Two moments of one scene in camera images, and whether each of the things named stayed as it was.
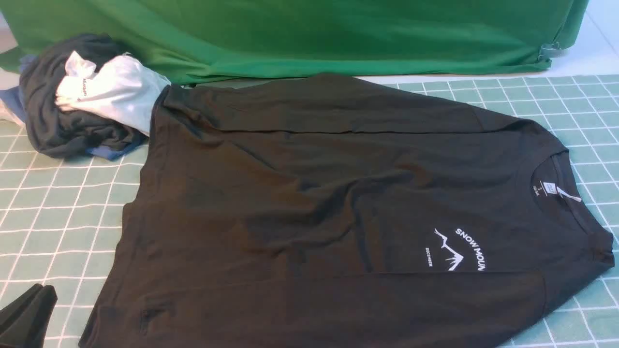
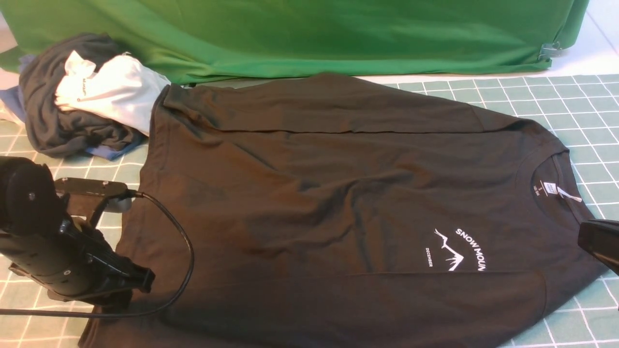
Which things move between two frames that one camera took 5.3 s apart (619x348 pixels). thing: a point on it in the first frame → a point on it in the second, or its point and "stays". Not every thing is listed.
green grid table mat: (59, 217) stays
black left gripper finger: (29, 330) → (73, 262)
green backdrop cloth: (197, 41) stays
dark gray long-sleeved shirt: (317, 210) stays
